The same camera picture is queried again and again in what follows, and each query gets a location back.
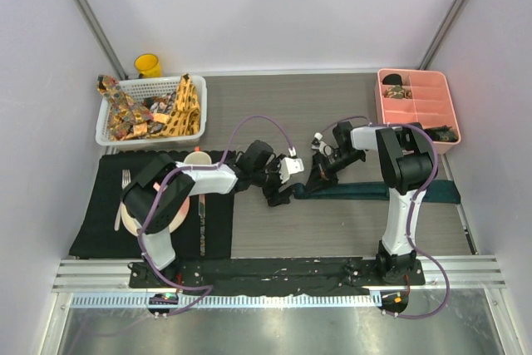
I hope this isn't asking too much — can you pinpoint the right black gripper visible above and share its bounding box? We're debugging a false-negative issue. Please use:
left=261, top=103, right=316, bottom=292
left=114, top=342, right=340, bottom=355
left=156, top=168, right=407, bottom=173
left=306, top=150, right=364, bottom=195

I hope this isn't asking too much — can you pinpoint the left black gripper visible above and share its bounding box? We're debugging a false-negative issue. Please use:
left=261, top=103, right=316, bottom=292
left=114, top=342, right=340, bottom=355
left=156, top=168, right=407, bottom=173
left=251, top=155, right=295, bottom=206

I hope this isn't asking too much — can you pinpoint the dark green tie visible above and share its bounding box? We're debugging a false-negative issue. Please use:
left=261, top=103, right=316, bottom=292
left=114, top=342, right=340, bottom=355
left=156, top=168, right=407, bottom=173
left=293, top=180, right=461, bottom=205

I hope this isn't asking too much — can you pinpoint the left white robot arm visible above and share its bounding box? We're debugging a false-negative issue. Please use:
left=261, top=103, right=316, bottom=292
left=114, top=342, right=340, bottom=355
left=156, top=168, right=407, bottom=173
left=121, top=140, right=304, bottom=288

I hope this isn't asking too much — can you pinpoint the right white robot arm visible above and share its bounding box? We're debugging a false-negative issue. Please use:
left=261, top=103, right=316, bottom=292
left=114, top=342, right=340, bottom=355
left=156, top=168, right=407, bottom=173
left=303, top=121, right=437, bottom=284

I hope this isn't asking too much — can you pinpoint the table knife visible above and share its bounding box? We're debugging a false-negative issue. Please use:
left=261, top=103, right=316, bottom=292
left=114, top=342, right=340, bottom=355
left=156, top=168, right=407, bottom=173
left=198, top=195, right=206, bottom=257

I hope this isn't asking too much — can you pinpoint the orange mug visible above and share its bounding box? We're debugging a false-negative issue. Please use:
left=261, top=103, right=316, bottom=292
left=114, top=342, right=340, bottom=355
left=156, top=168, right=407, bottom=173
left=184, top=146, right=213, bottom=166

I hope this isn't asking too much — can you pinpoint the rolled camouflage tie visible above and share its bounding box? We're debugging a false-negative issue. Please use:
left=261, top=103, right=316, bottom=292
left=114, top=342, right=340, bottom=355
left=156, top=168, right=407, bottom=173
left=383, top=85, right=412, bottom=100

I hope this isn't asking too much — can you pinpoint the rolled black tie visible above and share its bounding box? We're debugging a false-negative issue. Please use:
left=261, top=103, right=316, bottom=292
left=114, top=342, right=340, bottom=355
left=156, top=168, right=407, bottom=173
left=382, top=73, right=403, bottom=86

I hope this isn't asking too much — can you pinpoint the yellow spotted tie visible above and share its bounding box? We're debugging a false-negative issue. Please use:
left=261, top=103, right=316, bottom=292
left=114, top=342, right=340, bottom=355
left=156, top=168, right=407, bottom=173
left=158, top=73, right=201, bottom=137

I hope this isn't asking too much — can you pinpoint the pink compartment tray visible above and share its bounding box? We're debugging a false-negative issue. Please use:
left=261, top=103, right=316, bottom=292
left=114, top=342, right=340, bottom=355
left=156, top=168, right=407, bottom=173
left=375, top=68, right=461, bottom=155

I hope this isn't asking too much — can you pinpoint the rolled dark patterned tie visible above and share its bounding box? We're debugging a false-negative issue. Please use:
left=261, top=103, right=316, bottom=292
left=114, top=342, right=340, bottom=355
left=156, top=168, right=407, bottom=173
left=425, top=125, right=459, bottom=143

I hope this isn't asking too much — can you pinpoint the pink white plate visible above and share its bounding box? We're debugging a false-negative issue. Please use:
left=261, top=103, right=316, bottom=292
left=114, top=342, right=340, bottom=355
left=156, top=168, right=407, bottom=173
left=120, top=198, right=190, bottom=236

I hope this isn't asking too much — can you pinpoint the silver fork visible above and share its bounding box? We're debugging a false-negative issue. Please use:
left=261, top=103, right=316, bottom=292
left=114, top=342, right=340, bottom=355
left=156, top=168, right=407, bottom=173
left=114, top=169, right=132, bottom=232

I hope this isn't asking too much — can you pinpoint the multicolour patterned tie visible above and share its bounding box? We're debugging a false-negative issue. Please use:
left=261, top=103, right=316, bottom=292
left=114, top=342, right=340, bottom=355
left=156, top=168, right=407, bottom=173
left=97, top=75, right=176, bottom=141

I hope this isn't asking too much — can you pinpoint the white plastic basket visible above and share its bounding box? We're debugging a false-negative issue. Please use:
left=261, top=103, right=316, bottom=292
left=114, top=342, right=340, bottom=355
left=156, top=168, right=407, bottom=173
left=96, top=73, right=207, bottom=150

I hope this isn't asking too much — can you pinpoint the yellow mug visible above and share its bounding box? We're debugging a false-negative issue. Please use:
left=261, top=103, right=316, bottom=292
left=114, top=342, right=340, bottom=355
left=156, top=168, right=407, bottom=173
left=134, top=53, right=163, bottom=78

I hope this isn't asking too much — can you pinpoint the black placemat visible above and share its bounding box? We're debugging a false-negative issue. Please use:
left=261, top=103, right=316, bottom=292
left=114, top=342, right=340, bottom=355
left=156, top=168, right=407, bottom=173
left=69, top=150, right=234, bottom=259

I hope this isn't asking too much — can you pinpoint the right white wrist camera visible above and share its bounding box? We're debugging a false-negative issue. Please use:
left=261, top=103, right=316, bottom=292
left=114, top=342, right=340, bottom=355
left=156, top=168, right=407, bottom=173
left=311, top=132, right=333, bottom=156

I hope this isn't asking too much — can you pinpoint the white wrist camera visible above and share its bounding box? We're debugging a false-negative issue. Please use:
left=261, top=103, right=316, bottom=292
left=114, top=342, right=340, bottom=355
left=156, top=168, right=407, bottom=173
left=311, top=132, right=333, bottom=156
left=279, top=156, right=304, bottom=184

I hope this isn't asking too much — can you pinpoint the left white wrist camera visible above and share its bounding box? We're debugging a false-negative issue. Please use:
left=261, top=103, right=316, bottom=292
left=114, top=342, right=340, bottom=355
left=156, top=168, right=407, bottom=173
left=279, top=156, right=304, bottom=184

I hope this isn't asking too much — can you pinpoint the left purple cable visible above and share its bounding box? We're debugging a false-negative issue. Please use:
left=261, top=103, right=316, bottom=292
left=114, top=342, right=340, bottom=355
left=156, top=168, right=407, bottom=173
left=136, top=116, right=298, bottom=317

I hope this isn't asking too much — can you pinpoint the purple cable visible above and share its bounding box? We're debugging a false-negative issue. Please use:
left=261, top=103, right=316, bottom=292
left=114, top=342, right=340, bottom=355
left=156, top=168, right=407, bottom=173
left=318, top=115, right=452, bottom=322
left=136, top=116, right=298, bottom=317

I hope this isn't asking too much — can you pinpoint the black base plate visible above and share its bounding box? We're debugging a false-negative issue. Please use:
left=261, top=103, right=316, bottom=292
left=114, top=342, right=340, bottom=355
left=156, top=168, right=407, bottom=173
left=128, top=255, right=426, bottom=296

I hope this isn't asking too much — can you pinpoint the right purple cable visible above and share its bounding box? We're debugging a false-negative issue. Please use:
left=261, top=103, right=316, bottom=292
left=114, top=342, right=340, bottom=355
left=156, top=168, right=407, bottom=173
left=318, top=115, right=452, bottom=322

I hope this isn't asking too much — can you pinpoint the white slotted cable duct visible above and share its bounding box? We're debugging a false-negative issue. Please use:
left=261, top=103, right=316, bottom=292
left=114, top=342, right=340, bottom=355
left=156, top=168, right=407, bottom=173
left=70, top=291, right=382, bottom=310

